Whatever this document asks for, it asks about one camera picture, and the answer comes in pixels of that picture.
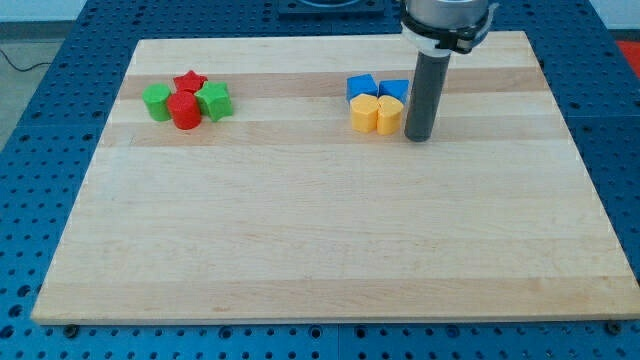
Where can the red floor mat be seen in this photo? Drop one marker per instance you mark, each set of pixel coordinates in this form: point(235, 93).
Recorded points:
point(631, 52)

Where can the blue cube block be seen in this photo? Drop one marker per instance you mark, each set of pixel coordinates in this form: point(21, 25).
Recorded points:
point(360, 84)

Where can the yellow heart block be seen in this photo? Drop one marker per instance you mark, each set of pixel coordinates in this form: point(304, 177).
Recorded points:
point(390, 112)

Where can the wooden board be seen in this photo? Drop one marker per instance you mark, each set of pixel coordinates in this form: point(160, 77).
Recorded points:
point(282, 213)

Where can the blue triangle block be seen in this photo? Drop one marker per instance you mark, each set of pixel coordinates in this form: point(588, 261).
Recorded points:
point(396, 88)

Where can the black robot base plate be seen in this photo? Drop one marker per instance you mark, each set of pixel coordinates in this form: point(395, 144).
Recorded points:
point(298, 8)

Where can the green star block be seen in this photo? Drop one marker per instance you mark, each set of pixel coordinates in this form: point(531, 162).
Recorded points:
point(214, 100)

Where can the red cylinder block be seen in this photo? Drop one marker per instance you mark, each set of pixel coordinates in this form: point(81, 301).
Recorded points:
point(184, 110)

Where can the yellow pentagon block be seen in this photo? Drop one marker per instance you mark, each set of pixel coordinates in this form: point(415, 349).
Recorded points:
point(364, 113)

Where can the green cylinder block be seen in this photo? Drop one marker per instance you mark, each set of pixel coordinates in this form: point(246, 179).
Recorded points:
point(155, 98)

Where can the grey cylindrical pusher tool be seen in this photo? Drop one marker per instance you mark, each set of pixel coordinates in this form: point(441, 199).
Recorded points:
point(429, 77)

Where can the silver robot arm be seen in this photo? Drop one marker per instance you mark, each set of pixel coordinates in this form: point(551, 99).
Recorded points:
point(438, 28)

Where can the red star block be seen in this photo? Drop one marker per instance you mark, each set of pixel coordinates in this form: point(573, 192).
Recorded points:
point(189, 82)

